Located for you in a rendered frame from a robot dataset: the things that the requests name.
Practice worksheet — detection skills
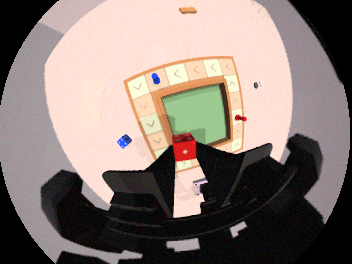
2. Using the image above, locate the red game pawn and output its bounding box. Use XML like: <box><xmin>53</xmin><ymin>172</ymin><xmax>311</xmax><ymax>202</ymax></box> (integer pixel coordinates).
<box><xmin>235</xmin><ymin>115</ymin><xmax>247</xmax><ymax>121</ymax></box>

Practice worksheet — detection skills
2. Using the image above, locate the blue pawn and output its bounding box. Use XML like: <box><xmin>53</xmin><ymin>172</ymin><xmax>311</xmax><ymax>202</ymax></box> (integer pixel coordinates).
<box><xmin>151</xmin><ymin>72</ymin><xmax>160</xmax><ymax>84</ymax></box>

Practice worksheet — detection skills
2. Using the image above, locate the red die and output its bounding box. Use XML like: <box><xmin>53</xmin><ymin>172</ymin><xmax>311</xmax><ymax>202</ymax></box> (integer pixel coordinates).
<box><xmin>172</xmin><ymin>133</ymin><xmax>196</xmax><ymax>161</ymax></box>

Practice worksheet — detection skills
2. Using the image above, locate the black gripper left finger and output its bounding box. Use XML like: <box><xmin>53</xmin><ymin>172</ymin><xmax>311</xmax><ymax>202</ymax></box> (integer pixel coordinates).
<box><xmin>101</xmin><ymin>145</ymin><xmax>176</xmax><ymax>219</ymax></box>

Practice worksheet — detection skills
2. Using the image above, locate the blue die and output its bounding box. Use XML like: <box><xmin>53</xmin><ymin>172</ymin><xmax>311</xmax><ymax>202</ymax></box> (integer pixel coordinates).
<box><xmin>117</xmin><ymin>133</ymin><xmax>132</xmax><ymax>149</ymax></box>

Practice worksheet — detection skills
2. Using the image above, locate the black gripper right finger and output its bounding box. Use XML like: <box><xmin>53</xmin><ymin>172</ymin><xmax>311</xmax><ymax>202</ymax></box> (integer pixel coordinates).
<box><xmin>196</xmin><ymin>141</ymin><xmax>272</xmax><ymax>208</ymax></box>

